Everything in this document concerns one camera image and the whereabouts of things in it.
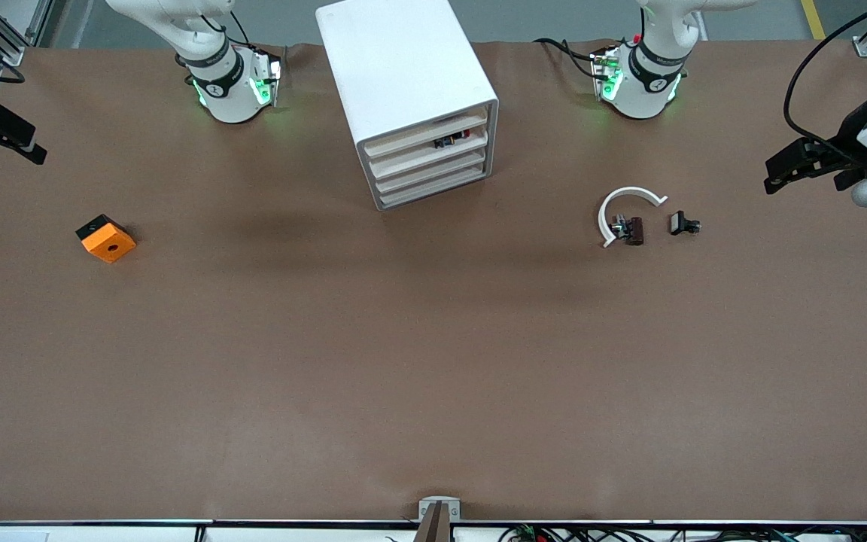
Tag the orange and black button box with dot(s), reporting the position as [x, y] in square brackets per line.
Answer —
[110, 245]

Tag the dark button part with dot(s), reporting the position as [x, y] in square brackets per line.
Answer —
[445, 141]

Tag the brown button component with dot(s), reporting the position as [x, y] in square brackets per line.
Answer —
[635, 230]

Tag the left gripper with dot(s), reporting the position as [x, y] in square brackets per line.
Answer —
[848, 138]

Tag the small black switch component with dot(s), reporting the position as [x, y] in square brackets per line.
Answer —
[678, 223]

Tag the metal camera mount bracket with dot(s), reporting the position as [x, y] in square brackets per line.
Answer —
[439, 527]

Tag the white table edge rail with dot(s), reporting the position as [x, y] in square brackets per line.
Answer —
[102, 533]

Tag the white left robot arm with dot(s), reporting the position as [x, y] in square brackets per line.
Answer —
[640, 98]

